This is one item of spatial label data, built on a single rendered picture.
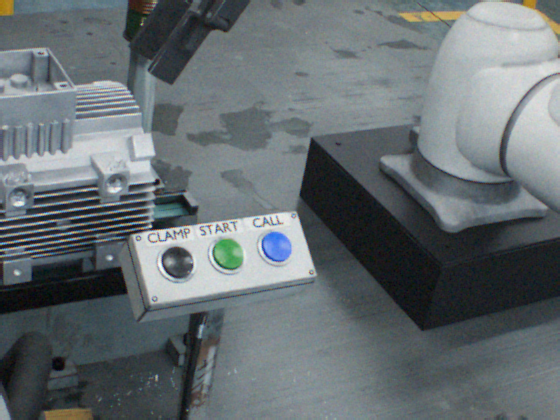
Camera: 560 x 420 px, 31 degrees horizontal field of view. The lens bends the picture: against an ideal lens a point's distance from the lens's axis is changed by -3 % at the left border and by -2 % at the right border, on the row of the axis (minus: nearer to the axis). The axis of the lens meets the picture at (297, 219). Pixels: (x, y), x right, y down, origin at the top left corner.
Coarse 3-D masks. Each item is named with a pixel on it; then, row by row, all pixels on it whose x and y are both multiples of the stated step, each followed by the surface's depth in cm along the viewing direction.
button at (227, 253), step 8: (224, 240) 95; (232, 240) 95; (216, 248) 94; (224, 248) 94; (232, 248) 95; (240, 248) 95; (216, 256) 94; (224, 256) 94; (232, 256) 94; (240, 256) 95; (224, 264) 94; (232, 264) 94; (240, 264) 95
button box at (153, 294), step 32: (224, 224) 96; (256, 224) 98; (288, 224) 99; (128, 256) 94; (160, 256) 92; (192, 256) 93; (256, 256) 96; (128, 288) 95; (160, 288) 91; (192, 288) 92; (224, 288) 94; (256, 288) 95; (288, 288) 99
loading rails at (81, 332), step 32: (160, 192) 128; (160, 224) 125; (192, 224) 128; (0, 288) 107; (32, 288) 108; (64, 288) 110; (96, 288) 113; (0, 320) 109; (32, 320) 111; (64, 320) 113; (96, 320) 115; (128, 320) 117; (160, 320) 120; (0, 352) 111; (64, 352) 116; (96, 352) 118; (128, 352) 120; (64, 384) 114
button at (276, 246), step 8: (272, 232) 97; (264, 240) 97; (272, 240) 97; (280, 240) 97; (288, 240) 98; (264, 248) 96; (272, 248) 96; (280, 248) 97; (288, 248) 97; (272, 256) 96; (280, 256) 97; (288, 256) 97
